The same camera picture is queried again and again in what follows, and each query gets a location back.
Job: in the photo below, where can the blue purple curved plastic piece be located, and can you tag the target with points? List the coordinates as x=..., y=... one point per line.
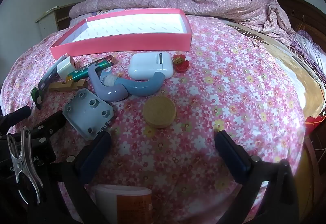
x=142, y=88

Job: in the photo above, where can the dark flat pack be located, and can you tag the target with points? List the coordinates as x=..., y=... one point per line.
x=48, y=79

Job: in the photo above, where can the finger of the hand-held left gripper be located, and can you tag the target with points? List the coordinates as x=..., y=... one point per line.
x=52, y=123
x=17, y=114

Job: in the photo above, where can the dark wooden headboard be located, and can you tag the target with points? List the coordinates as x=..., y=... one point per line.
x=300, y=10

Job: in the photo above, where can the white jar with orange label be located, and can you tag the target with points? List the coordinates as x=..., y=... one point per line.
x=119, y=203

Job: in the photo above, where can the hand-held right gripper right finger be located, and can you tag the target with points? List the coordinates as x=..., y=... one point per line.
x=233, y=158

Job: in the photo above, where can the white charger plug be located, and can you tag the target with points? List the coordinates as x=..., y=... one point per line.
x=65, y=66

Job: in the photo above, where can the small red toy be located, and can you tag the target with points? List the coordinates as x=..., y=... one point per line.
x=181, y=63

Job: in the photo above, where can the grey plastic plate with pegs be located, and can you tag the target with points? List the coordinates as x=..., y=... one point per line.
x=86, y=112

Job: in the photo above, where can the purple floral quilt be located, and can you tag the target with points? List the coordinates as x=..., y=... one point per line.
x=203, y=0

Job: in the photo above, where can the white earbud case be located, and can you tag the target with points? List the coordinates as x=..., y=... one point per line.
x=147, y=65

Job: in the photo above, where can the wooden nightstand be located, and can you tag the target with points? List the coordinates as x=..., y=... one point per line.
x=48, y=23

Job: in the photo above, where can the red cloth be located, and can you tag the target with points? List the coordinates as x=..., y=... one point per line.
x=315, y=123

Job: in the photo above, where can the round yellow lid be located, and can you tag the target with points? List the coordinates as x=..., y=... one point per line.
x=159, y=112

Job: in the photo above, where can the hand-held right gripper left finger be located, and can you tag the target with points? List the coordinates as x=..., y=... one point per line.
x=95, y=152

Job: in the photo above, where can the green cartoon lighter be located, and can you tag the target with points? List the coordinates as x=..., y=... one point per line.
x=101, y=64

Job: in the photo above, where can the notched wooden strip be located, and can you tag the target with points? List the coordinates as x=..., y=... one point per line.
x=63, y=86

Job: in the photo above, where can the green penguin toy clip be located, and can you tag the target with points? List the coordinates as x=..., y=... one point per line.
x=37, y=98

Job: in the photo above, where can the pink floral bed sheet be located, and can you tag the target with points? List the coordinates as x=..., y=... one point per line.
x=229, y=91

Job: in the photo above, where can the purple satin pillow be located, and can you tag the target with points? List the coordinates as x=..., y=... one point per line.
x=313, y=46

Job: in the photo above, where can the pink cardboard box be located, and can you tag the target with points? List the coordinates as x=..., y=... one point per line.
x=127, y=43

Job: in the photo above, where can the silver metal spring clip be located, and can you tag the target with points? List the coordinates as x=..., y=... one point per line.
x=24, y=163

